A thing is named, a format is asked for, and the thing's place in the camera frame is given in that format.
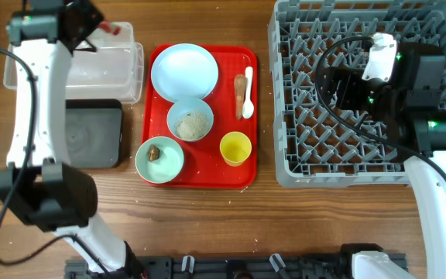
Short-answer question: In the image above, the brown carrot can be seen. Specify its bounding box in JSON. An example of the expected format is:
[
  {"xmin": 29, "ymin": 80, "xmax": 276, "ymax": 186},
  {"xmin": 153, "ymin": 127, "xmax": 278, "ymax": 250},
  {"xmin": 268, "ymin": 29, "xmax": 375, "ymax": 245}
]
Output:
[{"xmin": 234, "ymin": 74, "xmax": 247, "ymax": 120}]

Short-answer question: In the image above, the yellow plastic cup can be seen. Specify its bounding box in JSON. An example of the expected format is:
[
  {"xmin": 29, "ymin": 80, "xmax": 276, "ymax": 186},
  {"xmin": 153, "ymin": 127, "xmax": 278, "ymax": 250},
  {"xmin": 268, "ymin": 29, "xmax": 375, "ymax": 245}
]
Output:
[{"xmin": 219, "ymin": 131, "xmax": 252, "ymax": 167}]

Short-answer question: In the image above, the light blue rice bowl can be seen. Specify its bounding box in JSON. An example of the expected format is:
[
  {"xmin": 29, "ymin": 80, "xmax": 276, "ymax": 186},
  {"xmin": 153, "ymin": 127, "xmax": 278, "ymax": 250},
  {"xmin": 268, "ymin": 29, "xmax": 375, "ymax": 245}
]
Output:
[{"xmin": 166, "ymin": 98, "xmax": 214, "ymax": 142}]

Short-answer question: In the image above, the brown food lump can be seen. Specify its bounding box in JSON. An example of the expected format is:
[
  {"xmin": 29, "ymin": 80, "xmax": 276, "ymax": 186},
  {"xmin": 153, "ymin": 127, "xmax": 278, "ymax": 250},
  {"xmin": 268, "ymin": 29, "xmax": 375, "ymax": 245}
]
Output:
[{"xmin": 148, "ymin": 144, "xmax": 160, "ymax": 162}]

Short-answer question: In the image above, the white rice pile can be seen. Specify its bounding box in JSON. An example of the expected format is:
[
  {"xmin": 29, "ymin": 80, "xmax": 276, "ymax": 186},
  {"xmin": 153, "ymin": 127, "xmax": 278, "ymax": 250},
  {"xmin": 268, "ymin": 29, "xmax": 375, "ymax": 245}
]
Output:
[{"xmin": 176, "ymin": 112, "xmax": 210, "ymax": 141}]

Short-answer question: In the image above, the mint green bowl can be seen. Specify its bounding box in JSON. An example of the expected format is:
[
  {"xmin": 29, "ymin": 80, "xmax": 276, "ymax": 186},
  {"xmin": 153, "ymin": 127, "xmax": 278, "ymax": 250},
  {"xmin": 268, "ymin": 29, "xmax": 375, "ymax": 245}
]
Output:
[{"xmin": 135, "ymin": 136, "xmax": 184, "ymax": 184}]

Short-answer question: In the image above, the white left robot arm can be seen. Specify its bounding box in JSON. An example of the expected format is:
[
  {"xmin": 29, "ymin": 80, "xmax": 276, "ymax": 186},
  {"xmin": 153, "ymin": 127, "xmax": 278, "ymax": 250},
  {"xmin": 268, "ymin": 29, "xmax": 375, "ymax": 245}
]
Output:
[{"xmin": 0, "ymin": 1, "xmax": 148, "ymax": 278}]

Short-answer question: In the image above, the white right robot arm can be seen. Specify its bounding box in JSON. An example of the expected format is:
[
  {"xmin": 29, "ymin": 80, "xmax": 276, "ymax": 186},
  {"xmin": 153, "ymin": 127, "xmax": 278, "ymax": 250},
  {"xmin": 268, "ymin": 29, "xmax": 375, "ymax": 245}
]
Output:
[{"xmin": 315, "ymin": 40, "xmax": 446, "ymax": 278}]

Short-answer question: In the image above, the clear plastic waste bin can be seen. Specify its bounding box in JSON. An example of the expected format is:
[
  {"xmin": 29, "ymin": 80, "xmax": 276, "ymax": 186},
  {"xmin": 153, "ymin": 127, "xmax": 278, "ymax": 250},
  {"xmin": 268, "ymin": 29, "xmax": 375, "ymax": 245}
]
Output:
[{"xmin": 8, "ymin": 22, "xmax": 143, "ymax": 104}]

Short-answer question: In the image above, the grey dishwasher rack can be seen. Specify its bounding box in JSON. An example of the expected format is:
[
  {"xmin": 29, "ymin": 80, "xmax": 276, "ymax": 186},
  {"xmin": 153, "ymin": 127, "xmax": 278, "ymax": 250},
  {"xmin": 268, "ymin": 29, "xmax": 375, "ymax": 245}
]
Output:
[{"xmin": 268, "ymin": 1, "xmax": 446, "ymax": 188}]

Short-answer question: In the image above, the black food waste tray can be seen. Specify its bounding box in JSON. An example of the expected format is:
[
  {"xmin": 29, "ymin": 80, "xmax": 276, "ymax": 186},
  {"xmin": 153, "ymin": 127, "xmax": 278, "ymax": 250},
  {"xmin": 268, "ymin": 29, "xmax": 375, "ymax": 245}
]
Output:
[{"xmin": 65, "ymin": 99, "xmax": 123, "ymax": 169}]

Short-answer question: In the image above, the red snack wrapper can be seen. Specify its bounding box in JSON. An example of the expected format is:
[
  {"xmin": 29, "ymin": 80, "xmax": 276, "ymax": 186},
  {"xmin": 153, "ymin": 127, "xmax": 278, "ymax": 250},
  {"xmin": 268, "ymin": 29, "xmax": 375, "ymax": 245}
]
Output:
[{"xmin": 98, "ymin": 21, "xmax": 121, "ymax": 36}]

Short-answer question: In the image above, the white plastic spoon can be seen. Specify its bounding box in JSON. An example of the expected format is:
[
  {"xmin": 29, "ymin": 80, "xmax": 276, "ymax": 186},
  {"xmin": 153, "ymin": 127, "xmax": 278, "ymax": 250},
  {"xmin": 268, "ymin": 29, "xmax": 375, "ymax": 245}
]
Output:
[{"xmin": 242, "ymin": 67, "xmax": 255, "ymax": 119}]

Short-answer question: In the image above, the light blue plate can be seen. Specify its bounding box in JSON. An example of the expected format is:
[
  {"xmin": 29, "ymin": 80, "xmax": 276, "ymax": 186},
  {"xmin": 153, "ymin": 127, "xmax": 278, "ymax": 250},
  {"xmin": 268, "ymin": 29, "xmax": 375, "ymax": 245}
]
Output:
[{"xmin": 150, "ymin": 43, "xmax": 219, "ymax": 102}]

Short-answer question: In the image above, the red serving tray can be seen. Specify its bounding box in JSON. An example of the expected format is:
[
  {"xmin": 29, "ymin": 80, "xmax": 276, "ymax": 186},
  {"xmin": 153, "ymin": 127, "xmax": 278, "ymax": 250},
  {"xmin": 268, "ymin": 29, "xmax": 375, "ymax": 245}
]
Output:
[{"xmin": 141, "ymin": 44, "xmax": 259, "ymax": 190}]

